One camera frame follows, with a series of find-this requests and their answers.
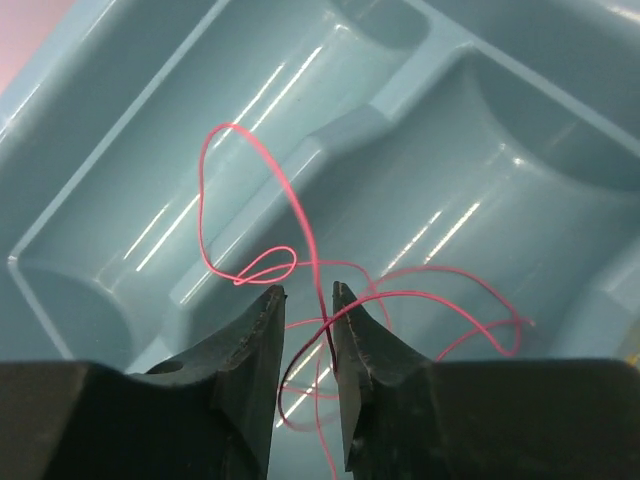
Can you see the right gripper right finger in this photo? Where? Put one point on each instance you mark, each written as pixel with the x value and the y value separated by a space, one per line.
pixel 404 416

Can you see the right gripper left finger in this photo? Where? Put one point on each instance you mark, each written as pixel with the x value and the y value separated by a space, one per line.
pixel 206 413

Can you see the teal plastic tray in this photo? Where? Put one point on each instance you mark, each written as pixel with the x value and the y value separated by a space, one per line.
pixel 469 169

